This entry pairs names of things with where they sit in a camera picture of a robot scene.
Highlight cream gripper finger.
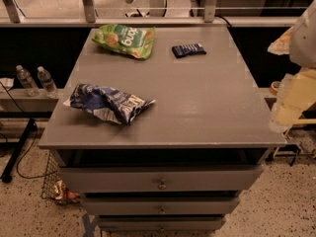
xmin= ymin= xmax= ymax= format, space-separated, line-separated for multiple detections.
xmin=269 ymin=68 xmax=316 ymax=132

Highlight green rice chip bag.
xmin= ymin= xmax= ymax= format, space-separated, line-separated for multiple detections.
xmin=92 ymin=24 xmax=155 ymax=59

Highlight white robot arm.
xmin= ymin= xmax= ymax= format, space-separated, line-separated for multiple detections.
xmin=268 ymin=0 xmax=316 ymax=133

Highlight blue chip bag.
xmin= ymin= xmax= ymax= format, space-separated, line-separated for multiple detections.
xmin=64 ymin=84 xmax=155 ymax=125

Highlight roll of brown tape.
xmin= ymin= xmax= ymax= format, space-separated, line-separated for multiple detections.
xmin=269 ymin=81 xmax=280 ymax=95

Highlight small dark blue snack pack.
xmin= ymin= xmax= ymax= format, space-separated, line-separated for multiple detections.
xmin=172 ymin=43 xmax=206 ymax=58

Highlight grey drawer cabinet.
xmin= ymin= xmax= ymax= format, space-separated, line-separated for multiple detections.
xmin=40 ymin=26 xmax=284 ymax=231

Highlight top drawer knob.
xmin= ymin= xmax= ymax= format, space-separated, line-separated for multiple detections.
xmin=157 ymin=180 xmax=167 ymax=190

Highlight drawer knob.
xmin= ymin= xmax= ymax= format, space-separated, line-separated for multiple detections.
xmin=157 ymin=180 xmax=167 ymax=190
xmin=159 ymin=207 xmax=166 ymax=215

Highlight middle drawer knob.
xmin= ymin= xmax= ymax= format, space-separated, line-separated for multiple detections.
xmin=159 ymin=207 xmax=166 ymax=215

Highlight right clear water bottle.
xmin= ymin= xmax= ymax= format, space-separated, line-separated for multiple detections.
xmin=38 ymin=66 xmax=58 ymax=99

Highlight clear water bottle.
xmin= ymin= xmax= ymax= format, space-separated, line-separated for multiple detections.
xmin=38 ymin=66 xmax=58 ymax=99
xmin=16 ymin=65 xmax=40 ymax=97

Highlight left clear water bottle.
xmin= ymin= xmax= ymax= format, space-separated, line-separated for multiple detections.
xmin=16 ymin=65 xmax=40 ymax=97

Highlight black metal stand leg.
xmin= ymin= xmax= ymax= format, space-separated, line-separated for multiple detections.
xmin=1 ymin=118 xmax=35 ymax=184

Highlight yellow metal frame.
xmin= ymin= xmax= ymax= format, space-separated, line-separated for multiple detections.
xmin=268 ymin=118 xmax=316 ymax=166

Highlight wire mesh waste basket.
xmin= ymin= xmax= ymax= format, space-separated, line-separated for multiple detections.
xmin=40 ymin=153 xmax=80 ymax=205

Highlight black floor cable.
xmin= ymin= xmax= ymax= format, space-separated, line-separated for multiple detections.
xmin=0 ymin=81 xmax=50 ymax=180

